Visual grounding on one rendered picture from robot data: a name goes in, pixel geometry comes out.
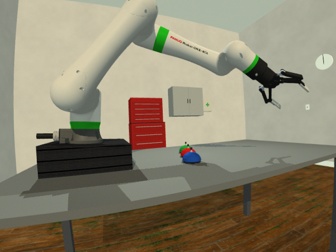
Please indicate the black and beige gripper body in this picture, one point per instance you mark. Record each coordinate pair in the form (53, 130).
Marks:
(268, 78)

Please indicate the blue bell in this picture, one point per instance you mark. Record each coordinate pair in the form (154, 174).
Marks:
(191, 157)

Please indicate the red bell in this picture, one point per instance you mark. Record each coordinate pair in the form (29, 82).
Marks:
(184, 151)

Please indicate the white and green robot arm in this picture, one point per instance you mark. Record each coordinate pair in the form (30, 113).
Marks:
(75, 90)

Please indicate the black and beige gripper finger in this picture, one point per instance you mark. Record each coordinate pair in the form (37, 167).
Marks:
(298, 79)
(271, 100)

